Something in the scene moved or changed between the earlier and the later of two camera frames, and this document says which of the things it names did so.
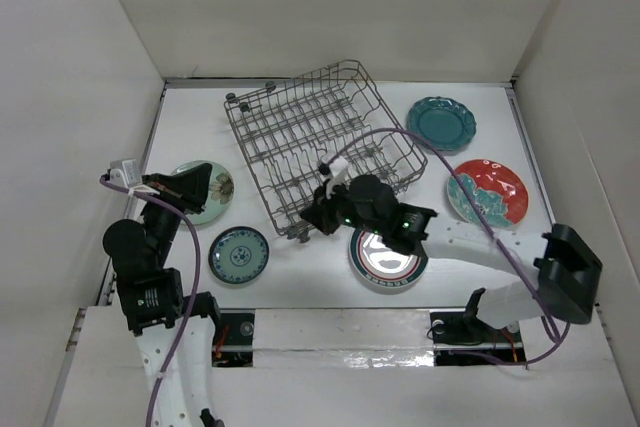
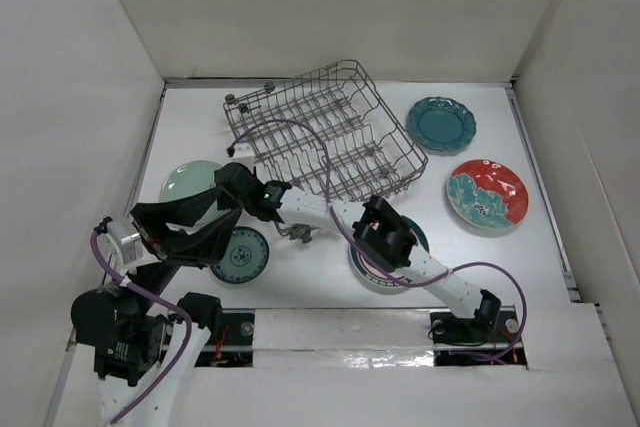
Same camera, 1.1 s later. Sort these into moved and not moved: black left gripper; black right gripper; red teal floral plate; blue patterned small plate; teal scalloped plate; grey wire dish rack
Moved: black left gripper; black right gripper
Not moved: teal scalloped plate; blue patterned small plate; grey wire dish rack; red teal floral plate
